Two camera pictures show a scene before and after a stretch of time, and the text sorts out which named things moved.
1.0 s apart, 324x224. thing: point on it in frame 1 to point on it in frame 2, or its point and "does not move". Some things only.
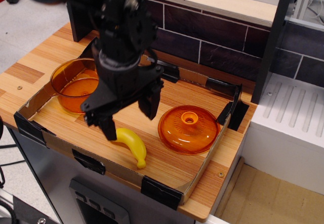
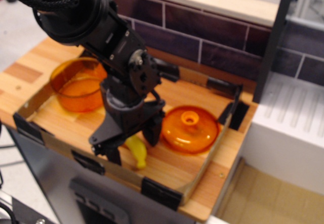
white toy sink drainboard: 285,137 does not move
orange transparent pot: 73,81 does not move
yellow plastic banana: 124,135 does not move
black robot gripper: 118,90 to 125,119
